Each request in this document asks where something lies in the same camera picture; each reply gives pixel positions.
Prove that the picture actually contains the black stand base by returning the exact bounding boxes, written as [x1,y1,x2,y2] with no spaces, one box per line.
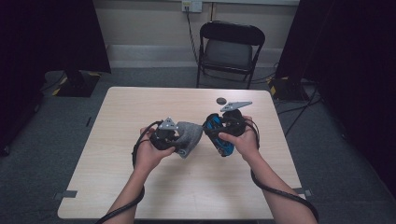
[268,76,310,103]
[55,69,102,98]

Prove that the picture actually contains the person's right hand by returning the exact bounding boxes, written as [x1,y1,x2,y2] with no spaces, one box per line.
[218,115,262,164]

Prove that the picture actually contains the black floor cable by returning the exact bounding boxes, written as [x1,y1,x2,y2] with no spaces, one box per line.
[276,96,323,116]
[284,86,319,138]

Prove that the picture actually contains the black curtain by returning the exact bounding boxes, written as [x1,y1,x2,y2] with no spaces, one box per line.
[0,0,112,157]
[275,0,396,198]

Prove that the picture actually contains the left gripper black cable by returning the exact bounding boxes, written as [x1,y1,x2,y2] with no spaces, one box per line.
[94,119,165,224]

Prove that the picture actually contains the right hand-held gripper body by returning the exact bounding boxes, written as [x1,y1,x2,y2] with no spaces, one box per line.
[219,100,253,138]

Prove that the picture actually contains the black folding chair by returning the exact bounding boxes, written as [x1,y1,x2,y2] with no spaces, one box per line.
[195,20,266,91]

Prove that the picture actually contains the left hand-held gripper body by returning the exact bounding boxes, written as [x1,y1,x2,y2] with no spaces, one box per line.
[150,116,180,151]

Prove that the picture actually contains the black socket cable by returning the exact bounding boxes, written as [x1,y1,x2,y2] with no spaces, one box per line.
[185,6,201,63]

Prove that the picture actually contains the grey tape piece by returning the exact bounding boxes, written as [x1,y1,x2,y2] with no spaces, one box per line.
[52,189,78,201]
[293,187,314,198]

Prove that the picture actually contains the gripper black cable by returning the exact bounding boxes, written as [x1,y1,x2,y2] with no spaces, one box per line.
[244,119,320,224]
[94,119,165,224]

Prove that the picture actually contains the person's left hand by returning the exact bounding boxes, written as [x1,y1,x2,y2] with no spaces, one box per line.
[134,126,177,175]

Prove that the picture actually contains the blue toy car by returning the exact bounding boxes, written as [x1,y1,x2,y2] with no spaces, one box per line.
[202,113,235,158]

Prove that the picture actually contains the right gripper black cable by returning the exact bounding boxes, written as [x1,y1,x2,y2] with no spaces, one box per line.
[244,119,320,224]

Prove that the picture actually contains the white wall socket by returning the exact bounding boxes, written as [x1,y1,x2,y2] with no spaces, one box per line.
[181,0,204,14]

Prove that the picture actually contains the grey cloth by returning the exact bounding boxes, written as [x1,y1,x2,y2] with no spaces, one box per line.
[174,120,205,160]

